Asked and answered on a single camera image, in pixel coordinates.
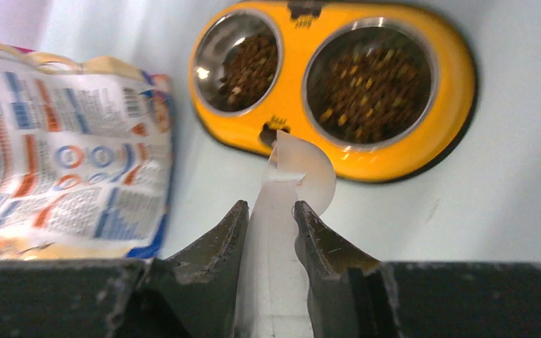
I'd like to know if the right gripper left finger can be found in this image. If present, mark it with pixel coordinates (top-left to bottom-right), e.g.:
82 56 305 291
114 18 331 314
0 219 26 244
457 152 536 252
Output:
0 201 249 337

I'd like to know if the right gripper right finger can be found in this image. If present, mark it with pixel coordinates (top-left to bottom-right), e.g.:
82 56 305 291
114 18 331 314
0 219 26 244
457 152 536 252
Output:
294 201 541 337

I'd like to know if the yellow double pet bowl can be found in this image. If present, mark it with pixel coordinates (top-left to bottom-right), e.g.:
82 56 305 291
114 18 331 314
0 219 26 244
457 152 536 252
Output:
189 1 478 183

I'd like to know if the clear plastic scoop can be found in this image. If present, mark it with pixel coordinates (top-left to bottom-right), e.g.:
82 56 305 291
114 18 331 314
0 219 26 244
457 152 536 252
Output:
232 131 336 337

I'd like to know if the cat food bag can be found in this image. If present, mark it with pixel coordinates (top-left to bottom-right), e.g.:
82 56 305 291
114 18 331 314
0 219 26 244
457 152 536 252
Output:
0 44 174 260

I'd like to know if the brown kibble pet food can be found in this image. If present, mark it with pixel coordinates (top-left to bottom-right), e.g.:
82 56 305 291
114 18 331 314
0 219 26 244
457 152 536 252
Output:
217 27 431 144

